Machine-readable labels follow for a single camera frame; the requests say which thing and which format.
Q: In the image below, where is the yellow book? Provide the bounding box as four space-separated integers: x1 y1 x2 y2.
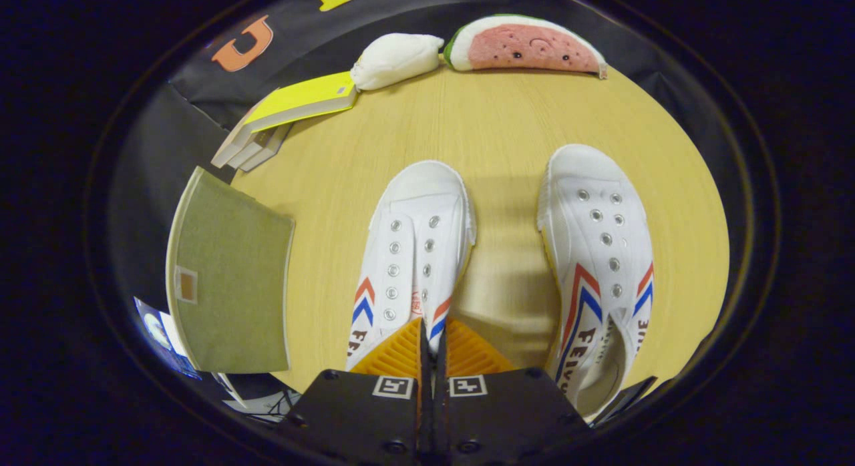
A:
242 71 359 134

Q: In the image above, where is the watermelon slice plush toy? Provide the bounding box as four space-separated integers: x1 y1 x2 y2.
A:
443 13 609 79

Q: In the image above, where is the grey book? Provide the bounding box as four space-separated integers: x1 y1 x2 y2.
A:
239 122 293 172

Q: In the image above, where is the tan book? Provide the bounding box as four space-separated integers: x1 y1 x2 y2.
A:
210 95 275 168

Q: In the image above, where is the white printed sheet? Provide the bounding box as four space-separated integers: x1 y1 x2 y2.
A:
214 371 303 423

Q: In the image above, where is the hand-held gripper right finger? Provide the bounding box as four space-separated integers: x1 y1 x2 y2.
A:
434 318 592 466

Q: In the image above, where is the white canvas shoe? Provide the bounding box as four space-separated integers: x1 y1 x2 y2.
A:
345 160 477 373
537 144 655 420

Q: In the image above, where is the lit computer monitor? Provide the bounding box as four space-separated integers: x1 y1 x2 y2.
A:
134 296 201 380

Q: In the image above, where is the white plush toy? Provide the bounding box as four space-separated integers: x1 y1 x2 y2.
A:
349 33 445 91

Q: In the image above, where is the white book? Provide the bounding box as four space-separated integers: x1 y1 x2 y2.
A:
227 122 285 170

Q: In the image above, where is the green fabric storage box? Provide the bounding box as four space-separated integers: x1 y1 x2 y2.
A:
165 166 296 375

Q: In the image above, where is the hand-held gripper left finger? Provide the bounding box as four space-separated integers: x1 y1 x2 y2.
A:
277 318 435 466

